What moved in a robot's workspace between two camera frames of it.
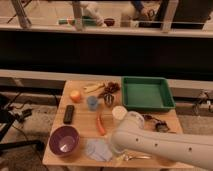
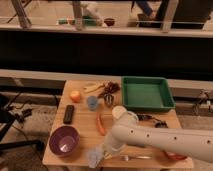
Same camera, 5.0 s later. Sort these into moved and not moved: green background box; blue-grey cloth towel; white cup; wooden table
Moved: blue-grey cloth towel
Not moved: white cup; wooden table; green background box
